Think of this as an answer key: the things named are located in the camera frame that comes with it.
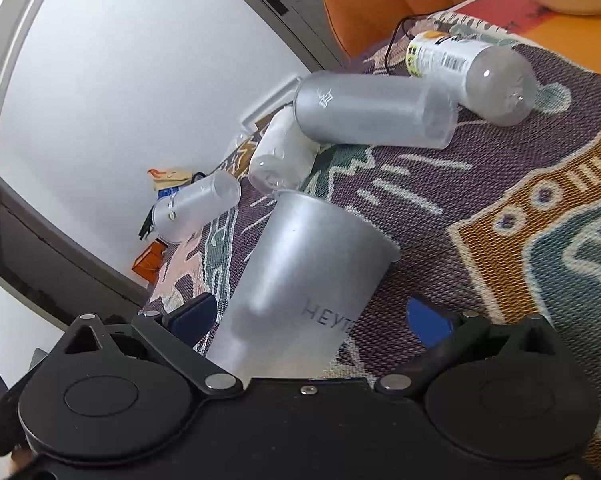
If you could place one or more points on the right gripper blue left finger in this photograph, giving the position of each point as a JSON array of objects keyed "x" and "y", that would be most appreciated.
[{"x": 174, "y": 335}]

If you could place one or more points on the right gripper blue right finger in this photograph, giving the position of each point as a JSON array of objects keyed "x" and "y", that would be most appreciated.
[{"x": 448, "y": 337}]

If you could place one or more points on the frosted HEYTEA plastic cup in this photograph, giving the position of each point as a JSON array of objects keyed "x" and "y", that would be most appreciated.
[{"x": 311, "y": 274}]

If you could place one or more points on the long frosted plastic cup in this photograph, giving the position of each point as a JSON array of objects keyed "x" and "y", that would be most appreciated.
[{"x": 375, "y": 110}]

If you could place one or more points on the orange paper bag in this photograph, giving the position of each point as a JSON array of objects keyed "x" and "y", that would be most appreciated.
[{"x": 148, "y": 264}]

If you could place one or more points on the dark doorway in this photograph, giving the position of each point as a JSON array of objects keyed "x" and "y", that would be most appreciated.
[{"x": 53, "y": 275}]

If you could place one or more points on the white small plastic bottle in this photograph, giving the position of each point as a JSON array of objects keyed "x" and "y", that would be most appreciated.
[{"x": 284, "y": 157}]

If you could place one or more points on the yellow label plastic bottle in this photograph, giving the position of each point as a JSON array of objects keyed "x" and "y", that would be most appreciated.
[{"x": 496, "y": 83}]

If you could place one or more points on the orange cartoon table mat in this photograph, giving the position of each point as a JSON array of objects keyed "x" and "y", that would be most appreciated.
[{"x": 575, "y": 37}]

